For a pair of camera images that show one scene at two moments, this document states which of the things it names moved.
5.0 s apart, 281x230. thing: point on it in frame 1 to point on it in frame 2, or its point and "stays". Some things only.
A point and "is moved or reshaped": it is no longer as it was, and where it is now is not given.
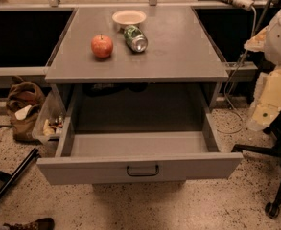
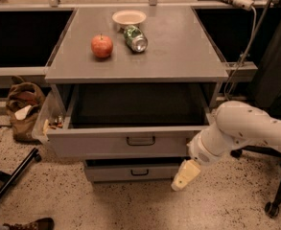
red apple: [102, 46] stays
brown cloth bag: [23, 102] stays
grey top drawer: [129, 132] is moved or reshaped
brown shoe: [41, 223] stays
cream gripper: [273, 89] to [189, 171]
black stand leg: [11, 179] stays
